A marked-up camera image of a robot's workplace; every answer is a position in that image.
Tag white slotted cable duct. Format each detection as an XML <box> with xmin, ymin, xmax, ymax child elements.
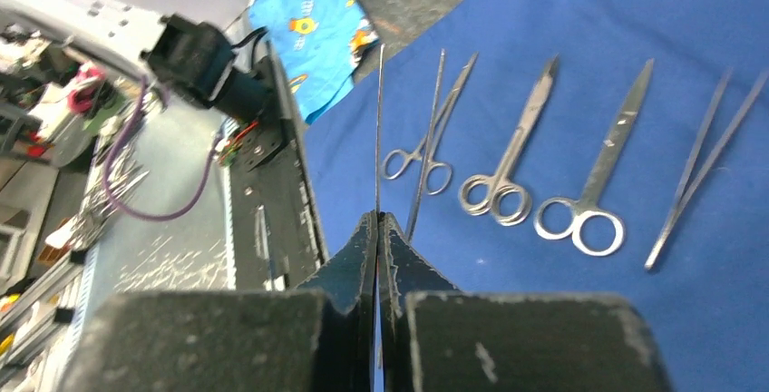
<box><xmin>217</xmin><ymin>118</ymin><xmax>238</xmax><ymax>291</ymax></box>

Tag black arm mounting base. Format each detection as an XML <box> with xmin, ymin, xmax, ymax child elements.
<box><xmin>229</xmin><ymin>44</ymin><xmax>329</xmax><ymax>290</ymax></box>

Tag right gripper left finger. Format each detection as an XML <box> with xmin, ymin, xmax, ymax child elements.
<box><xmin>58</xmin><ymin>212</ymin><xmax>378</xmax><ymax>391</ymax></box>

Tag blue surgical drape cloth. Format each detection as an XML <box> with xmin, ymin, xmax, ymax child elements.
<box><xmin>306</xmin><ymin>0</ymin><xmax>768</xmax><ymax>391</ymax></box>

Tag steel ring-handled hemostat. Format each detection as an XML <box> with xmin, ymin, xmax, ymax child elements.
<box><xmin>380</xmin><ymin>50</ymin><xmax>479</xmax><ymax>240</ymax></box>

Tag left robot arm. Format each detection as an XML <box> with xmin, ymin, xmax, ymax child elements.
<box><xmin>1</xmin><ymin>0</ymin><xmax>279</xmax><ymax>122</ymax></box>

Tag long thin steel tweezers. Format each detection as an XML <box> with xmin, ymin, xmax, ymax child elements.
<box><xmin>375</xmin><ymin>42</ymin><xmax>386</xmax><ymax>218</ymax></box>

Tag light blue patterned cloth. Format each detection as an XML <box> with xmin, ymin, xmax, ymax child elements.
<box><xmin>247</xmin><ymin>0</ymin><xmax>379</xmax><ymax>124</ymax></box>

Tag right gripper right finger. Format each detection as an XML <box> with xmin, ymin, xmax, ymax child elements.
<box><xmin>377</xmin><ymin>213</ymin><xmax>673</xmax><ymax>391</ymax></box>

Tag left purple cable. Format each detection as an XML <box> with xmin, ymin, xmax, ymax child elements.
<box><xmin>101</xmin><ymin>76</ymin><xmax>225</xmax><ymax>223</ymax></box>

